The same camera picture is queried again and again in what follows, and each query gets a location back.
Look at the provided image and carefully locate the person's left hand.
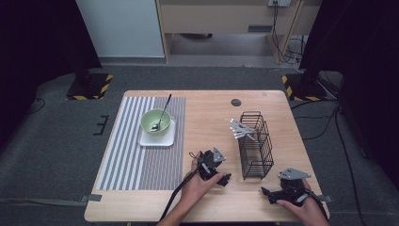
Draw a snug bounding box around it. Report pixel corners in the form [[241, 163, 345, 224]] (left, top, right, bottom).
[[180, 157, 226, 211]]

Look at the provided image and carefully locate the white power outlet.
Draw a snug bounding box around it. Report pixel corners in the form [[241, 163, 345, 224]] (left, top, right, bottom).
[[267, 0, 292, 8]]

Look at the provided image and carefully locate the person's right hand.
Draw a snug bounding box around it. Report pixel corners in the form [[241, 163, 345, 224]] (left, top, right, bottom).
[[276, 179, 331, 226]]

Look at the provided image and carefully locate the green bowl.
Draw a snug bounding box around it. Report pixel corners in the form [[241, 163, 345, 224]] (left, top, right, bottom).
[[140, 108, 172, 137]]

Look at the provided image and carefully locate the bundle of cables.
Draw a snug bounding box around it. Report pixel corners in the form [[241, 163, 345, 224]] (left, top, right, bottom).
[[314, 70, 343, 100]]

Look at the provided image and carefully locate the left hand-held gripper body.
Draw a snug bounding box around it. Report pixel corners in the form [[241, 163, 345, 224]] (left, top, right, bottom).
[[197, 147, 227, 183]]

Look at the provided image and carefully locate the looped black floor cable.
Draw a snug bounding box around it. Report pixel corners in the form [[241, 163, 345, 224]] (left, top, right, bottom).
[[290, 99, 342, 141]]

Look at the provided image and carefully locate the white square plate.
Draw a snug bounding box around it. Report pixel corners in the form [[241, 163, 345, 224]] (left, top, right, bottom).
[[138, 117, 177, 148]]

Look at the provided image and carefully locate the black wire basket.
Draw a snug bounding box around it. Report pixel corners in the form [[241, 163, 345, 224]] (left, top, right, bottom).
[[237, 110, 275, 181]]

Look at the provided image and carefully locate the long black floor cable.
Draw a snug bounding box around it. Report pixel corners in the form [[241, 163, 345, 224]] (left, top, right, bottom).
[[332, 105, 368, 226]]

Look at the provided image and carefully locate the thick black gripper cable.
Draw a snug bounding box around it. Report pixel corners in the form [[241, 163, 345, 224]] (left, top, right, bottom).
[[158, 168, 201, 222]]

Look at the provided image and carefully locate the thin black floor cable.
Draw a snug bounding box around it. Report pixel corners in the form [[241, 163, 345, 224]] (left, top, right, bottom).
[[26, 97, 47, 115]]

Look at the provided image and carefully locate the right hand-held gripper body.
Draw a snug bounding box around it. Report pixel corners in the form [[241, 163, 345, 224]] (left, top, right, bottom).
[[268, 167, 312, 207]]

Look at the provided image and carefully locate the white panel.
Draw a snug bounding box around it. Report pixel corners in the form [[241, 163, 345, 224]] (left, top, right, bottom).
[[74, 0, 166, 58]]

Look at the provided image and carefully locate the grey striped placemat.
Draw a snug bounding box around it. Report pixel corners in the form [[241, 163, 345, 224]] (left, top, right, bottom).
[[95, 96, 187, 191]]

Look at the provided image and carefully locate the dark curtain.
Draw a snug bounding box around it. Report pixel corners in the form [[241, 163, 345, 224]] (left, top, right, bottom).
[[0, 0, 103, 149], [299, 0, 399, 189]]

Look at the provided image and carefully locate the black spoon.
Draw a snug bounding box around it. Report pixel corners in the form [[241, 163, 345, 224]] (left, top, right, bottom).
[[150, 93, 172, 132]]

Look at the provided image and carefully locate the grey label on desk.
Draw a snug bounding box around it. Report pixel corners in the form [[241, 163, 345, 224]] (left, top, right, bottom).
[[247, 24, 274, 34]]

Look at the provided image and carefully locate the black stand base striped tape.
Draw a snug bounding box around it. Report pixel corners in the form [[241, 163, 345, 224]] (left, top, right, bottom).
[[65, 73, 114, 102], [280, 73, 330, 103]]

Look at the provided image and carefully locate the black hanging cable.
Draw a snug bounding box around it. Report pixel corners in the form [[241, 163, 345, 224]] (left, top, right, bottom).
[[271, 1, 302, 65]]

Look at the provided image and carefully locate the light wooden desk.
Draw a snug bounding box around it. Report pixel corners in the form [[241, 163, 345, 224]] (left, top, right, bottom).
[[155, 0, 324, 65]]

